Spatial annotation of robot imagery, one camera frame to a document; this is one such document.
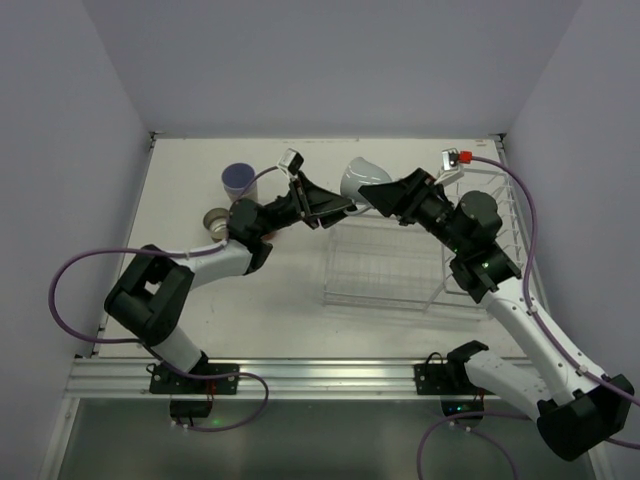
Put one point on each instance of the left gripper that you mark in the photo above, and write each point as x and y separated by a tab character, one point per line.
304	201

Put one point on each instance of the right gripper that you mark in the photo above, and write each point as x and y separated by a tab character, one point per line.
413	195

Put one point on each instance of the grey mug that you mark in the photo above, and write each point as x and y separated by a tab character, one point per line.
360	172

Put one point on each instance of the lavender plastic cup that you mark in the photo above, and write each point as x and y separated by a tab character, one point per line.
237	181

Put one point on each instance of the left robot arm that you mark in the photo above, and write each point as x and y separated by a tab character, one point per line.
148	298

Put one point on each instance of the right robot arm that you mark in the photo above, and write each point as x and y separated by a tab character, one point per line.
574	403

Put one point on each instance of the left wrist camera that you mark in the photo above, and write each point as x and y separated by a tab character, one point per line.
290	163

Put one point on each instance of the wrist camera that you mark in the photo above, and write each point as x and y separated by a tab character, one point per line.
290	163
451	169

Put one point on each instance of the white wire dish rack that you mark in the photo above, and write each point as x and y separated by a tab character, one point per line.
425	270

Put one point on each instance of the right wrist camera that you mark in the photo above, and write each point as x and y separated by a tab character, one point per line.
451	169

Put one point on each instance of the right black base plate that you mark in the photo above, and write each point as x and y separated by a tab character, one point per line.
435	376

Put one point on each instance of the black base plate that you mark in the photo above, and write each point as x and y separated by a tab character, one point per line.
218	379
435	376

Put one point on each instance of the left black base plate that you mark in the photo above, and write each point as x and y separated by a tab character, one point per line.
218	379

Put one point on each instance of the aluminium mounting rail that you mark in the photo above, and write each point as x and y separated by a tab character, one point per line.
287	379

